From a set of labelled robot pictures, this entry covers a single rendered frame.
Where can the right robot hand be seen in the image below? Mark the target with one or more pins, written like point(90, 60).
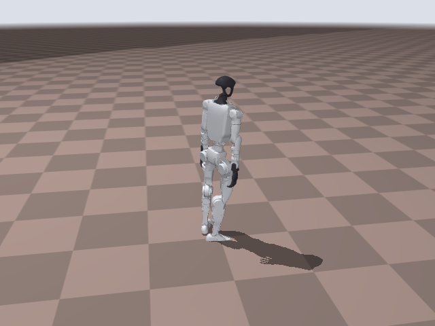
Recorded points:
point(234, 175)

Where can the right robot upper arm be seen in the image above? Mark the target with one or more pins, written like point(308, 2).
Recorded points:
point(235, 116)

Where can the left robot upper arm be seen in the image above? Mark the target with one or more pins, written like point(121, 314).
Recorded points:
point(204, 115)

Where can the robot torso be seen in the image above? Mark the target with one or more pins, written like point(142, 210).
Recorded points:
point(218, 129)

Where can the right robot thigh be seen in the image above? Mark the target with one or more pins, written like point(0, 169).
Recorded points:
point(224, 169)

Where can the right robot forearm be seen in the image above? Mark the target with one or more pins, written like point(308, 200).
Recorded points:
point(235, 152)

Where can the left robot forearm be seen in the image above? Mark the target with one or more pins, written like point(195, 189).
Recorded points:
point(204, 139)

